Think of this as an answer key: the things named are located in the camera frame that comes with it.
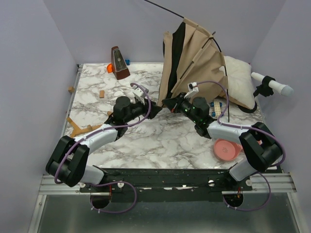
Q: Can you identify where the white microphone on mount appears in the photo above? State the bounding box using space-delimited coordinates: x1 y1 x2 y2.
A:
251 72 294 98

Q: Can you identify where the purple cable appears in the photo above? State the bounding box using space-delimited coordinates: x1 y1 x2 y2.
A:
194 81 286 212
53 82 154 214

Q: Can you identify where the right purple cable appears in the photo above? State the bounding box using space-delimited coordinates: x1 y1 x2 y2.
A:
194 81 286 212

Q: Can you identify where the wooden stand frame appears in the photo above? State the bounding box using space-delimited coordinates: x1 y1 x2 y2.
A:
66 117 102 138

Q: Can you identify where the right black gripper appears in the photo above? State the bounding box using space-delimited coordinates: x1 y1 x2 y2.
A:
163 91 199 123

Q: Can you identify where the blue small toy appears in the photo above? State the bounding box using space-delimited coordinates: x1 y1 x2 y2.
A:
125 59 131 66

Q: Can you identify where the wooden toy car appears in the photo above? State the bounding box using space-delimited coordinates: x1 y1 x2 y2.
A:
210 99 223 117

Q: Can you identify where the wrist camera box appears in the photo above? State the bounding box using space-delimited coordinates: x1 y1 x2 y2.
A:
184 82 199 99
132 85 149 104

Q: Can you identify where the wooden block on edge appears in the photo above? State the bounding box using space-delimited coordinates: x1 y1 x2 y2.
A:
68 86 75 93

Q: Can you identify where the small wooden block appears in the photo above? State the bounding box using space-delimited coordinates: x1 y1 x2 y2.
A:
99 90 105 99

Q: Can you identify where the brown wooden metronome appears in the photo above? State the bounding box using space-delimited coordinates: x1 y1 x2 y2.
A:
111 46 130 80

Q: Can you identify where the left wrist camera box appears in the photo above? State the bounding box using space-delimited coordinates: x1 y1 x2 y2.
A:
132 85 149 104

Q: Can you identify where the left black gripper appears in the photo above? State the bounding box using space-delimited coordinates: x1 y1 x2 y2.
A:
124 97 163 124

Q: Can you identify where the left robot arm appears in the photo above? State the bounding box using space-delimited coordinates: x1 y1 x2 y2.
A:
46 96 162 192

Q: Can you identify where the white fluffy pillow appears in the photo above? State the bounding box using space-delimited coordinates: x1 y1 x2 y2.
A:
224 56 255 110

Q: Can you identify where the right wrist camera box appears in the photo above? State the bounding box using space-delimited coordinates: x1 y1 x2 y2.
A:
184 82 199 99

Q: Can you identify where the pink cat-ear pet bowl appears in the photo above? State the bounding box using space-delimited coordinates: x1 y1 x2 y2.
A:
213 139 241 161

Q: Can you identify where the orange plastic cup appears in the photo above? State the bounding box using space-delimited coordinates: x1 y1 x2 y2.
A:
106 63 113 73

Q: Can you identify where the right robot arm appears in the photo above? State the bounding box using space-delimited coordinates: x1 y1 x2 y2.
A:
162 92 283 190

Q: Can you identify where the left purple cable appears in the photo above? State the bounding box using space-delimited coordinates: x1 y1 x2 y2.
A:
53 82 154 214

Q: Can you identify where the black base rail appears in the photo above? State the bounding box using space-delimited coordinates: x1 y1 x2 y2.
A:
80 168 252 202

